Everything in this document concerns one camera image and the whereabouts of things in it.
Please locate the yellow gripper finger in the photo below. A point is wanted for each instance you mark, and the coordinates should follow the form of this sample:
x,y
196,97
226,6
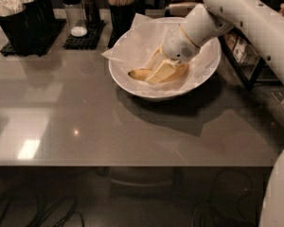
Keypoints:
x,y
156,57
163,70

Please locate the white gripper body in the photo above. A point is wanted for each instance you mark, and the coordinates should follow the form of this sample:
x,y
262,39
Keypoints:
x,y
180,46

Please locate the yellow banana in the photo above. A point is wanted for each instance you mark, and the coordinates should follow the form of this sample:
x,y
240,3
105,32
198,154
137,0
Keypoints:
x,y
142,73

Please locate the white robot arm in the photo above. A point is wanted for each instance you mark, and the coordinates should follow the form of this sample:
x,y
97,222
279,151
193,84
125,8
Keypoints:
x,y
203,23

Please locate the white bowl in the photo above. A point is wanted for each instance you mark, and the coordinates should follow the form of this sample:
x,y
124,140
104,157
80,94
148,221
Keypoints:
x,y
167,92

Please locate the white paper liner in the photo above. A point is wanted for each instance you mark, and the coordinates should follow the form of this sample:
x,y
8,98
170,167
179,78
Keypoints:
x,y
138,44

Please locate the black stir stick holder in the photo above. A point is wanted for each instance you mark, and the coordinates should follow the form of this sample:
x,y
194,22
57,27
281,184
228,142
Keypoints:
x,y
122,17

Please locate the black rubber mat middle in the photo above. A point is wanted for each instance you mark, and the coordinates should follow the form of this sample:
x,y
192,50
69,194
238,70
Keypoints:
x,y
87,42

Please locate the black rubber mat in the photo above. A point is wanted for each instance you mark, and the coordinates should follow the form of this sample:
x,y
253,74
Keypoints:
x,y
87,42
44,38

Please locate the pepper shaker black lid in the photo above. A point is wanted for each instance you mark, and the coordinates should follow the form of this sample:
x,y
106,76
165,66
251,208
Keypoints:
x,y
91,12

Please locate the salt shaker black lid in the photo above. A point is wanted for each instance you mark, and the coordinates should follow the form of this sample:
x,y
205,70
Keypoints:
x,y
75,17

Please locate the black cutlery holder back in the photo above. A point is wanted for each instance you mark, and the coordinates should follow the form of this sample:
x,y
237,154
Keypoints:
x,y
40,16

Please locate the black cutlery holder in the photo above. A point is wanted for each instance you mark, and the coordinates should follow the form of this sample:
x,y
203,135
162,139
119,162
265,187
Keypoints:
x,y
14,24
40,16

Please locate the black cutlery holder front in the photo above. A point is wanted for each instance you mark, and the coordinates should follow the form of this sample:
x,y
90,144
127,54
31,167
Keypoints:
x,y
14,24

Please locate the black rubber mat left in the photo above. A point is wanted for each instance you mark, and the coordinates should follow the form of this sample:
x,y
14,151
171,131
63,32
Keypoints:
x,y
44,38

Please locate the black wire condiment rack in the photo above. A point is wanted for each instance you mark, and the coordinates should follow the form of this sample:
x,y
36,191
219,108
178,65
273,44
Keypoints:
x,y
246,60

